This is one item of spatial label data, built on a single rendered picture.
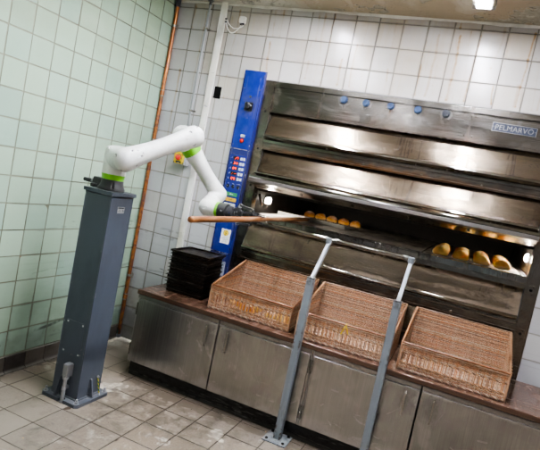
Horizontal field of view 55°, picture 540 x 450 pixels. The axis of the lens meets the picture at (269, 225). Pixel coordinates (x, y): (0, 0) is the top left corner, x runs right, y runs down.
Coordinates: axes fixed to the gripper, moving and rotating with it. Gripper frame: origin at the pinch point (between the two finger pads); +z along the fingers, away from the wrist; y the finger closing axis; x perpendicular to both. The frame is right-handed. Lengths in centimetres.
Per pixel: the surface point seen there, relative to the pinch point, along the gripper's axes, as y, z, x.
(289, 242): 15, 3, -55
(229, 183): -15, -48, -50
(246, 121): -60, -45, -50
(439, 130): -75, 83, -55
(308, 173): -33, 6, -53
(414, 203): -28, 79, -49
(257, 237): 17, -20, -54
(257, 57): -105, -48, -53
